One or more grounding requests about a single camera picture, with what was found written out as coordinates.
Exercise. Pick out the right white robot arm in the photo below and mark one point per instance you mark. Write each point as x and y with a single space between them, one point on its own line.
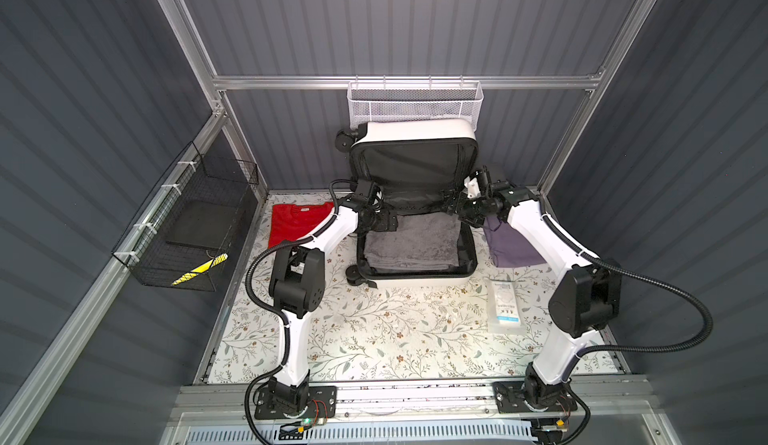
587 295

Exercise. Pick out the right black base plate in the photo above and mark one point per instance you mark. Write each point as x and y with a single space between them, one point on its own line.
531 396

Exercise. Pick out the purple pants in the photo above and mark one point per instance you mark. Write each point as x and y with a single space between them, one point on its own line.
508 248

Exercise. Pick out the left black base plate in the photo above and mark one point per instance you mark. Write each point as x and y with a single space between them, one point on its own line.
276 401

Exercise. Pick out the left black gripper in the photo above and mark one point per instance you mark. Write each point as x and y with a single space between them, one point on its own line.
382 225

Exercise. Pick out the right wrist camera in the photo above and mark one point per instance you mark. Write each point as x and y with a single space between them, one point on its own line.
472 188

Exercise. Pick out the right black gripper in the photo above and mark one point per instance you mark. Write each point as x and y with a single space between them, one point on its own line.
455 202

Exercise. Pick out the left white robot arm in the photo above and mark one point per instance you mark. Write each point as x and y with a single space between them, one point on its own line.
298 279

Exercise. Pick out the black wire mesh basket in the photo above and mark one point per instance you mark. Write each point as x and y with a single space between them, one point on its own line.
204 208

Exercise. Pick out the white wire mesh basket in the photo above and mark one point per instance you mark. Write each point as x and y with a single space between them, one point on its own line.
380 101

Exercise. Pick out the white vented panel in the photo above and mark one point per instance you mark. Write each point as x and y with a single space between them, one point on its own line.
407 432

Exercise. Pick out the red folded t-shirt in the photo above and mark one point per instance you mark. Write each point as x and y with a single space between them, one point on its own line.
290 222

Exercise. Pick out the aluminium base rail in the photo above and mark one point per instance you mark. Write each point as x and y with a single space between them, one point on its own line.
441 398

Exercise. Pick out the grey towel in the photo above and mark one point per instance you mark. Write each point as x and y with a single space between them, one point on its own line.
426 242

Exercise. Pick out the floral table mat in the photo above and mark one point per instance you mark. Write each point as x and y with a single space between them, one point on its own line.
395 332

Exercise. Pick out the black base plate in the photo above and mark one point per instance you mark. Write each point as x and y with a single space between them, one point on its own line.
276 401
531 396

